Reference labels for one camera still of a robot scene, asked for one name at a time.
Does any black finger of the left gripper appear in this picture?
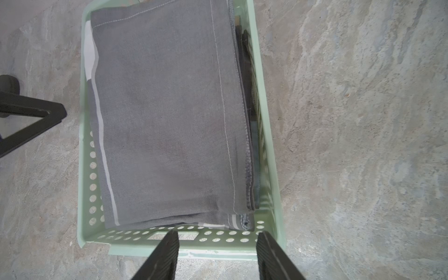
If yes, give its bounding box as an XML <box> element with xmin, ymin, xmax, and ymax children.
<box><xmin>1</xmin><ymin>75</ymin><xmax>67</xmax><ymax>157</ymax></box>

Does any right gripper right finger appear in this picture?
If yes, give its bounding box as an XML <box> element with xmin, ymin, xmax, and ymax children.
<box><xmin>256</xmin><ymin>231</ymin><xmax>305</xmax><ymax>280</ymax></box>

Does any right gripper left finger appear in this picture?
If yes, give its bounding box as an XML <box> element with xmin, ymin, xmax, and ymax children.
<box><xmin>132</xmin><ymin>231</ymin><xmax>180</xmax><ymax>280</ymax></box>

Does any mint green plastic basket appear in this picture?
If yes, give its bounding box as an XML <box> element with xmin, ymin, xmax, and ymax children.
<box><xmin>77</xmin><ymin>1</ymin><xmax>286</xmax><ymax>261</ymax></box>

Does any plain grey pillowcase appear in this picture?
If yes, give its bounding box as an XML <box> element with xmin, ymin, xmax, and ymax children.
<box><xmin>84</xmin><ymin>1</ymin><xmax>255</xmax><ymax>231</ymax></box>

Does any dark grey checked pillowcase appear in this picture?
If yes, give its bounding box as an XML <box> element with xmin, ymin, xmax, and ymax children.
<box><xmin>235</xmin><ymin>25</ymin><xmax>260</xmax><ymax>209</ymax></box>

